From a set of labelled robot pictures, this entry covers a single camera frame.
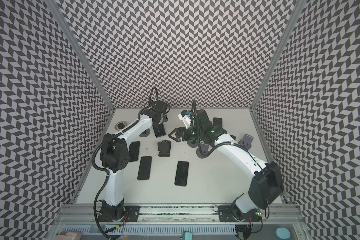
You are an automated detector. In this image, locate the teal phone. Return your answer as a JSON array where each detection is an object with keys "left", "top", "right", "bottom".
[
  {"left": 153, "top": 115, "right": 168, "bottom": 138},
  {"left": 213, "top": 118, "right": 223, "bottom": 128}
]

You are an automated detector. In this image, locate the grey round stand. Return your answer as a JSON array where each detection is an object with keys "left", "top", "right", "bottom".
[
  {"left": 187, "top": 140, "right": 198, "bottom": 148},
  {"left": 196, "top": 143, "right": 210, "bottom": 159},
  {"left": 139, "top": 129, "right": 151, "bottom": 138},
  {"left": 239, "top": 134, "right": 254, "bottom": 150}
]

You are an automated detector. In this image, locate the purple edged phone black stand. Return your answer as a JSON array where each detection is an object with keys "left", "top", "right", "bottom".
[{"left": 137, "top": 156, "right": 152, "bottom": 181}]

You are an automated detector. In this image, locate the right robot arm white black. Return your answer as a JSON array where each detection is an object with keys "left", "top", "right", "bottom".
[{"left": 169, "top": 126, "right": 284, "bottom": 221}]

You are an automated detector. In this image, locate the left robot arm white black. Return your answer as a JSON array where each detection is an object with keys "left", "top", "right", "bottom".
[{"left": 100, "top": 100, "right": 170, "bottom": 221}]

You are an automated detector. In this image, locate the spice jar with black lid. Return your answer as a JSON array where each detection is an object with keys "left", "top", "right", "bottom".
[{"left": 114, "top": 121, "right": 128, "bottom": 131}]

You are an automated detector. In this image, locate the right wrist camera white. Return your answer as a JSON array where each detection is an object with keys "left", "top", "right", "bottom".
[{"left": 178, "top": 110, "right": 196, "bottom": 130}]

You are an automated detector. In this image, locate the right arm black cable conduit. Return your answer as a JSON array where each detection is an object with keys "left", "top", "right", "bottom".
[{"left": 190, "top": 99, "right": 259, "bottom": 169}]

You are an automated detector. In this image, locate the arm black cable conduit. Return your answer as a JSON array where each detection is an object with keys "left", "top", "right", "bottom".
[
  {"left": 190, "top": 99, "right": 259, "bottom": 169},
  {"left": 91, "top": 86, "right": 160, "bottom": 240}
]

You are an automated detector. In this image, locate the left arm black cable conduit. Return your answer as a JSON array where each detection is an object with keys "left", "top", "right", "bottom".
[{"left": 91, "top": 86, "right": 160, "bottom": 240}]

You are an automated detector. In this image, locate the metal base rail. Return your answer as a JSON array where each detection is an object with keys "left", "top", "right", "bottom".
[{"left": 55, "top": 204, "right": 304, "bottom": 237}]

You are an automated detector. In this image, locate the silver aluminium corner post left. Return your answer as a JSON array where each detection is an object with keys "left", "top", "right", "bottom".
[{"left": 43, "top": 0, "right": 115, "bottom": 112}]

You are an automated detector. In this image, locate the silver aluminium corner post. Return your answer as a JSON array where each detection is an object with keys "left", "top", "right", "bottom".
[
  {"left": 249, "top": 0, "right": 307, "bottom": 112},
  {"left": 43, "top": 0, "right": 115, "bottom": 112}
]

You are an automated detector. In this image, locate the silver aluminium corner post right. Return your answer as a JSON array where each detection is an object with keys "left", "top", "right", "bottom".
[{"left": 249, "top": 0, "right": 307, "bottom": 112}]

